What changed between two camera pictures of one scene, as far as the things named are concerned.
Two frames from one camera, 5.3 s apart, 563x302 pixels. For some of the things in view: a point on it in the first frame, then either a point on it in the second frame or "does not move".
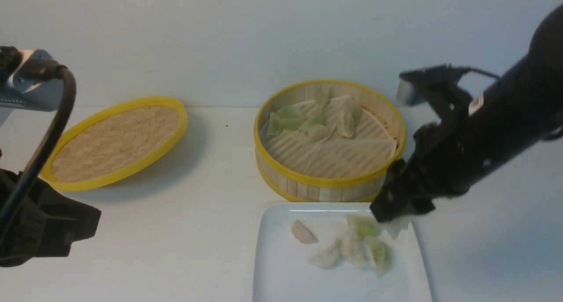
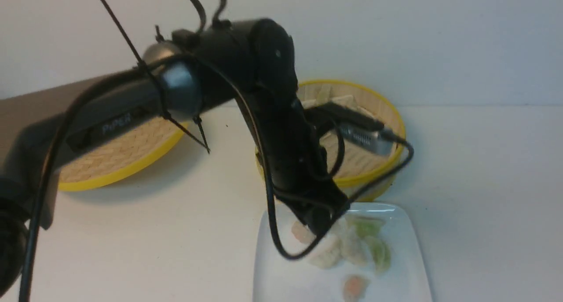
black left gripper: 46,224 -> 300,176
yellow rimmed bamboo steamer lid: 116,142 does not move
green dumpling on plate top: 364,225 does not move
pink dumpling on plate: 303,233 does not move
